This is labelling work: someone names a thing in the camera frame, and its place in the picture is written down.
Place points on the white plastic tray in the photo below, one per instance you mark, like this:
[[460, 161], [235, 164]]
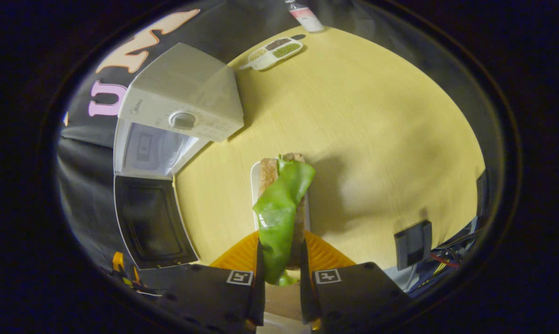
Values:
[[255, 185]]

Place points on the white microwave oven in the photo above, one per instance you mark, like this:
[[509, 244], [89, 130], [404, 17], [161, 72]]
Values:
[[186, 88]]

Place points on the sandwich with green lettuce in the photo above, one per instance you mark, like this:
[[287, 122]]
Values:
[[281, 208]]

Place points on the small bottle with pink label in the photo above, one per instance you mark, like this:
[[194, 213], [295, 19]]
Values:
[[307, 18]]

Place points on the white divided dish of beans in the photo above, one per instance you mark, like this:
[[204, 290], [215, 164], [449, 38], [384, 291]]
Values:
[[274, 52]]

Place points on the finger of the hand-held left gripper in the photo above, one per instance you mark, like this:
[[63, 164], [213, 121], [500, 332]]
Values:
[[119, 264]]

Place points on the black backdrop cloth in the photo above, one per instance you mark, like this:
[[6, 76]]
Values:
[[84, 195]]

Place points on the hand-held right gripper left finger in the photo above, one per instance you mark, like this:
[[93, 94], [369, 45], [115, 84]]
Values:
[[260, 301]]

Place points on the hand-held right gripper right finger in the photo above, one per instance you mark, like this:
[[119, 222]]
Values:
[[305, 301]]

